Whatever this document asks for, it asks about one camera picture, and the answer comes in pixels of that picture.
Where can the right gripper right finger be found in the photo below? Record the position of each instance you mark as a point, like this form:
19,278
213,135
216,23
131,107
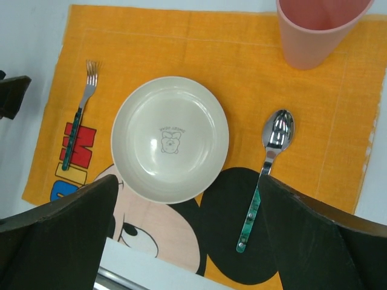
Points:
317,246

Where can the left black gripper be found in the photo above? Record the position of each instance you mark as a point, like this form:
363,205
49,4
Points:
12,94

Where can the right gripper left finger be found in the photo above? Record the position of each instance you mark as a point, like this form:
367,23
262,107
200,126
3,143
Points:
59,245

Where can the fork with green handle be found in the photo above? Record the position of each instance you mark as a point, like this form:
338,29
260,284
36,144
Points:
92,68

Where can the spoon with green handle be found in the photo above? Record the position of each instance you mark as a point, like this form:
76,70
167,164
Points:
277,135

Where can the cream white plate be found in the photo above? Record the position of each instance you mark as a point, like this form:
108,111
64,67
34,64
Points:
170,140

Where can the orange Mickey Mouse placemat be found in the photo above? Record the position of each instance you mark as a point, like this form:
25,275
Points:
238,57

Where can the pink plastic cup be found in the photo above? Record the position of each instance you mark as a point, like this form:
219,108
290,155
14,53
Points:
311,29

